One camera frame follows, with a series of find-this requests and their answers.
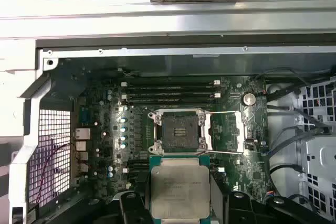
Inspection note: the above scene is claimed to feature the round silver coin battery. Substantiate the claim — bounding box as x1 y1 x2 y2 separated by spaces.
241 92 257 106

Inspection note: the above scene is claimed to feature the silver CPU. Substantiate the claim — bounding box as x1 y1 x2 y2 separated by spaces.
149 155 211 224

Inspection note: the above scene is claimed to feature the black RAM slot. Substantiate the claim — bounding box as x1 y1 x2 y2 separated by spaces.
128 158 218 166
123 165 226 174
121 98 222 105
121 80 222 87
121 92 222 99
121 87 222 93

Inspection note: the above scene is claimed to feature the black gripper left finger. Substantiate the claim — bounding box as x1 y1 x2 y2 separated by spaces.
84 170 152 224

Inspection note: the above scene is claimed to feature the metal socket cover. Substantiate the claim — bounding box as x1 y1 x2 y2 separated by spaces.
201 110 249 155

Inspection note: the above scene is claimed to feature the green motherboard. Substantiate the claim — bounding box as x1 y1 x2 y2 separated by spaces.
72 76 271 210

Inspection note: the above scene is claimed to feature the CPU socket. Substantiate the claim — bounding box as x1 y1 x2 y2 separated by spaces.
148 108 212 155

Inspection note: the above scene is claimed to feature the metal drive cage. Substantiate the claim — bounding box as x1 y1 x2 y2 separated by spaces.
265 76 336 224

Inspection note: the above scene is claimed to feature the black cable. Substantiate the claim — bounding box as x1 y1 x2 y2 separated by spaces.
269 164 305 174
266 102 330 133

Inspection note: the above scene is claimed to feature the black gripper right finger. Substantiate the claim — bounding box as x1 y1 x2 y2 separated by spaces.
210 174 323 224

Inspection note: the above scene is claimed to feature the blue rear port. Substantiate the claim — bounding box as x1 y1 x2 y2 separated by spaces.
78 108 91 126

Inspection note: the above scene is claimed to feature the black and grey PC case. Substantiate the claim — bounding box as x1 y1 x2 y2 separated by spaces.
0 34 336 224

